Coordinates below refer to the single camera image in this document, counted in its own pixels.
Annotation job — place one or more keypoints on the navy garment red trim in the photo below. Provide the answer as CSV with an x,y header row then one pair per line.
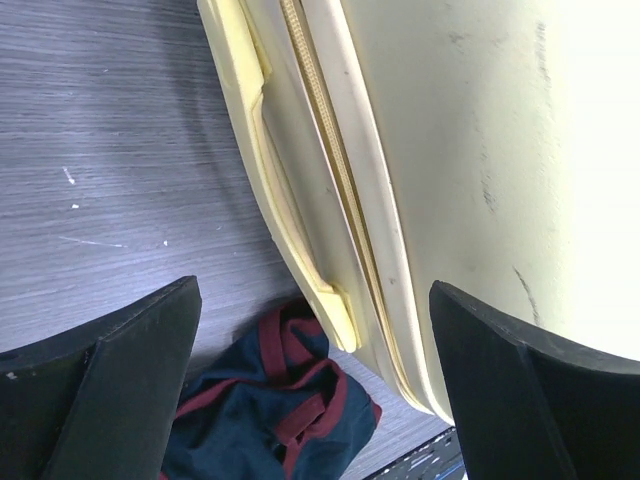
x,y
273,405

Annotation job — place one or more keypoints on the black mounting base plate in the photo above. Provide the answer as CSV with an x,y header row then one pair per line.
x,y
439,458

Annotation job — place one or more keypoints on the yellow suitcase black lining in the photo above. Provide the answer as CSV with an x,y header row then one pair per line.
x,y
492,145

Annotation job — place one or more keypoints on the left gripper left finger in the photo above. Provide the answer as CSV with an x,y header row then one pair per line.
x,y
98,400

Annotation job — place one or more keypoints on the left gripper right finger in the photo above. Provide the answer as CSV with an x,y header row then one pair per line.
x,y
530,404

